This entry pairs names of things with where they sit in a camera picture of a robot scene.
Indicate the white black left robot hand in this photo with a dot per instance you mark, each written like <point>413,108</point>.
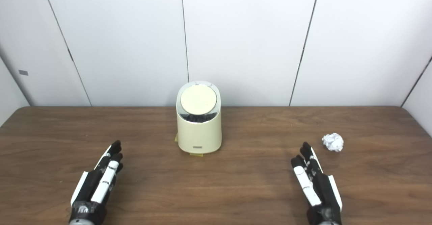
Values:
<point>107,176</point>

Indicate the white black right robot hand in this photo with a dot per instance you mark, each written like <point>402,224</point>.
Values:
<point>315,181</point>

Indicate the white paper ball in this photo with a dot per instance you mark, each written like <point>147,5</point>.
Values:
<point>333,142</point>

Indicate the cream-colored bin body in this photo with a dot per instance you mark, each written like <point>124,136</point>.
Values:
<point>199,133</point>

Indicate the round cream bin lid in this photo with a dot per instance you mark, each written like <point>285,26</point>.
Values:
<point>198,100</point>

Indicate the wide yellow tape strip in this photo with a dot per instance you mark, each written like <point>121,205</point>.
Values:
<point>196,154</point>

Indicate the grey wall sticker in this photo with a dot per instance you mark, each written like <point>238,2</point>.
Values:
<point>23,72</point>

